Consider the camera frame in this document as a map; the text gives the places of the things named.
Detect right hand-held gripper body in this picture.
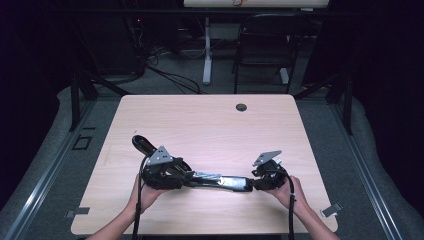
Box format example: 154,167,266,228
251,150,288,191

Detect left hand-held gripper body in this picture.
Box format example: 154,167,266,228
141,145,193,191

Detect black stapler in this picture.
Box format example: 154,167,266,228
131,134,255,193

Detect person's right hand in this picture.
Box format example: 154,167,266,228
266,176,308,215

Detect person's left hand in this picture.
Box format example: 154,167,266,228
127,173,168,215

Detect grey table edge clip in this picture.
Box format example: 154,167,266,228
64,206,91,220
319,202,344,218

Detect black metal stand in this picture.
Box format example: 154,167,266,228
68,64,132,133
293,71,354,136

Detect white desk leg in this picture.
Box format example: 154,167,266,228
202,17,213,86

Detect black folding chair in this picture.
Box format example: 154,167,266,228
231,13,310,95

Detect dark equipment cabinet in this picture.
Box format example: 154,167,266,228
78,13,146,76

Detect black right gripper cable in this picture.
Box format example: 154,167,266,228
275,169,297,240

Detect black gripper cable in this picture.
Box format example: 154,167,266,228
131,155,150,240
275,169,297,240

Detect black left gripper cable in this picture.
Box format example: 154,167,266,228
131,155,150,240

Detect black floor cables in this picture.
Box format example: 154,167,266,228
146,46,203,95

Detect aluminium floor rail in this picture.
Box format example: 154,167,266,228
328,99,405,240
2,99,98,240

